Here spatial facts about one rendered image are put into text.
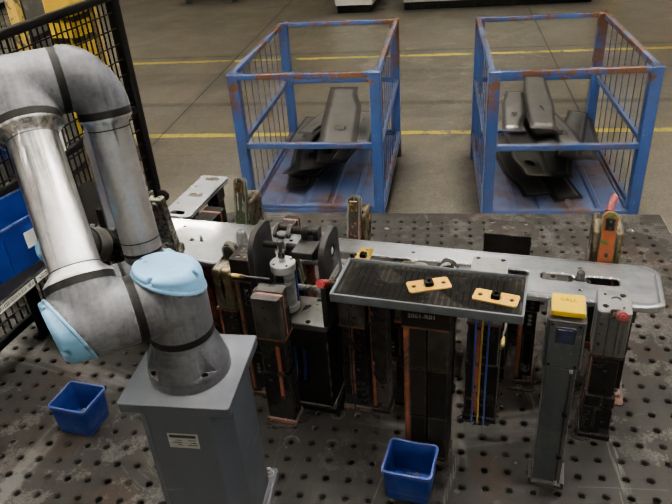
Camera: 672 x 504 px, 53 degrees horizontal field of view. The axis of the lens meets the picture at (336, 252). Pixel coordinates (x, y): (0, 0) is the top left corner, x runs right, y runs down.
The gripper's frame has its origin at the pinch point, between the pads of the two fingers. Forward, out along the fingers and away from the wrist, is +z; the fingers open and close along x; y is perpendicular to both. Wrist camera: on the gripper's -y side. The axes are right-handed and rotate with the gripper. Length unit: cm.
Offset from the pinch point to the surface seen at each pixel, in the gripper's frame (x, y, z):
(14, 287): -14.1, -33.5, -3.0
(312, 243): 4.4, 41.2, 2.1
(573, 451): -37, 102, 21
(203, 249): -1.0, 2.8, 24.6
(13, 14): 111, -208, 175
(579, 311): -2, 98, -11
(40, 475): -56, -16, -9
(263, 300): -9.0, 33.2, -3.8
